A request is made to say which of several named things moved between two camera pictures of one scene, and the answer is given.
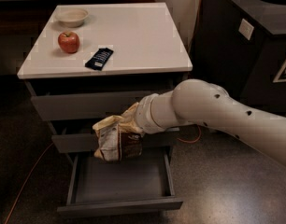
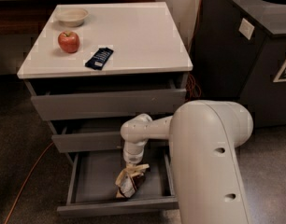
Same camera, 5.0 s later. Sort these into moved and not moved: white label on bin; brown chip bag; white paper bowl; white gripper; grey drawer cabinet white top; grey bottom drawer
Moved: white gripper; brown chip bag
Not moved: white label on bin; grey bottom drawer; grey drawer cabinet white top; white paper bowl
